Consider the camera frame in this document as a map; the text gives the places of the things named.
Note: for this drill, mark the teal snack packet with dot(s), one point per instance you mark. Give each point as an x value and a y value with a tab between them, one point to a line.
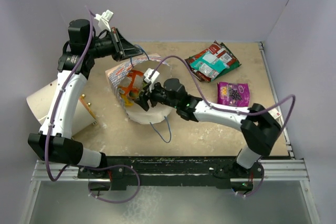
206	70

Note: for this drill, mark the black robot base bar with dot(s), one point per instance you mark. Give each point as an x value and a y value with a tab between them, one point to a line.
220	172

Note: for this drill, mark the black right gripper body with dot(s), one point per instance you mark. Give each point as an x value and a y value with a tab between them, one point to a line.
156	94

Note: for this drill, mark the brown snack bag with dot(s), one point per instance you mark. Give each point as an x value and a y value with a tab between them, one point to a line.
199	76

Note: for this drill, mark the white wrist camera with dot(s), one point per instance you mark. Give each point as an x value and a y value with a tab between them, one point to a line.
104	19
150	76

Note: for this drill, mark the red snack packet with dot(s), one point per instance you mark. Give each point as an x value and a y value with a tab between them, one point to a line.
218	56

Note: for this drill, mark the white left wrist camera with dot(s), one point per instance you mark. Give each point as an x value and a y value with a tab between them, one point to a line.
104	19

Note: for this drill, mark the aluminium table edge rail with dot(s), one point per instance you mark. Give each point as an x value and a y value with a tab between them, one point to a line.
282	168

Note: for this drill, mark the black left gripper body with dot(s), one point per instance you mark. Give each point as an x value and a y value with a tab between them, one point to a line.
113	46

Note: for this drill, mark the yellow snack packet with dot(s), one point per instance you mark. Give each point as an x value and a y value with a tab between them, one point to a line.
126	100

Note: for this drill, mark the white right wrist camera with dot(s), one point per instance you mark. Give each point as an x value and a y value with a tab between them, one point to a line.
150	76

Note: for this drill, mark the purple snack bag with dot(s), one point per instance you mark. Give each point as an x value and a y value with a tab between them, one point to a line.
233	94

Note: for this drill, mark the green chips bag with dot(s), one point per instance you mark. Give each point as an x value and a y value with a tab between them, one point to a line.
225	71

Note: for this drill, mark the orange snack packet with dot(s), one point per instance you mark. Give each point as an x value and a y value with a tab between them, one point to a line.
131	85

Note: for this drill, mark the small white green box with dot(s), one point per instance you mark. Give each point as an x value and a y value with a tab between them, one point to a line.
275	113

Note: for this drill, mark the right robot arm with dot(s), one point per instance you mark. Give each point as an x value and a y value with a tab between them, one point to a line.
260	131

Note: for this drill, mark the checkered paper snack bag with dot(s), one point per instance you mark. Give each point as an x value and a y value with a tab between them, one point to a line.
154	115

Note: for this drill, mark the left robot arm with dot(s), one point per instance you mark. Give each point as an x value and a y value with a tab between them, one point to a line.
53	142

